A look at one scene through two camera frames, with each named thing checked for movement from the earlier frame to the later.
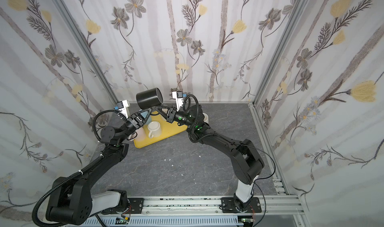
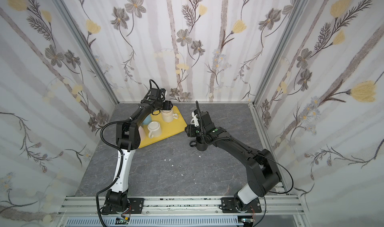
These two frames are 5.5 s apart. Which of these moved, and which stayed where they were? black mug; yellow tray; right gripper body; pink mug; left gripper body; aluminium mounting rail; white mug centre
Moved: black mug; left gripper body; right gripper body
Stayed: yellow tray; white mug centre; aluminium mounting rail; pink mug
